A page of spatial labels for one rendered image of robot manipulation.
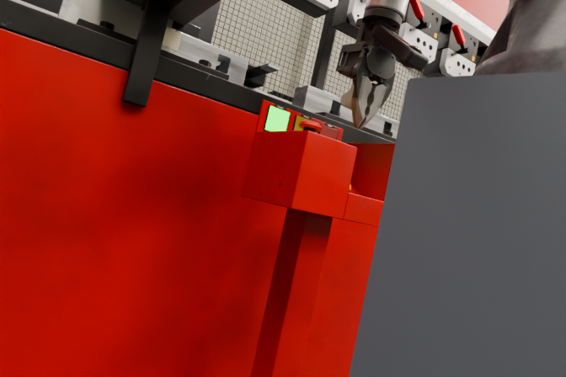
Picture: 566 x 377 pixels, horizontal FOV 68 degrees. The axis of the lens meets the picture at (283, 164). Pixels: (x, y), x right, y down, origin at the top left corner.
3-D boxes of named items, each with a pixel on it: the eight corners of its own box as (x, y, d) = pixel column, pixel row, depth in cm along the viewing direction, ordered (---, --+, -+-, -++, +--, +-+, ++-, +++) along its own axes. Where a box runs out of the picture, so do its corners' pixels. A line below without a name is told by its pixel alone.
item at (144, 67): (135, 94, 63) (169, -40, 64) (116, 102, 75) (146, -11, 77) (161, 103, 65) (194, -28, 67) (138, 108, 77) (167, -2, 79)
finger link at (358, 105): (340, 126, 81) (354, 80, 81) (362, 129, 76) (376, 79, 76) (328, 122, 79) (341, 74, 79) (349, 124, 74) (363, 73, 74)
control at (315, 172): (291, 209, 62) (316, 91, 63) (239, 196, 75) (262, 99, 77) (382, 227, 73) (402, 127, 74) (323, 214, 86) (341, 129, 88)
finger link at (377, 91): (352, 130, 82) (365, 85, 82) (374, 133, 77) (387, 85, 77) (340, 126, 81) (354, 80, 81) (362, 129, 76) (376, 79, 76)
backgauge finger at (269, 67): (253, 64, 106) (257, 45, 106) (212, 77, 128) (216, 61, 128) (291, 80, 112) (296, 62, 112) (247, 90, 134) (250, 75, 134)
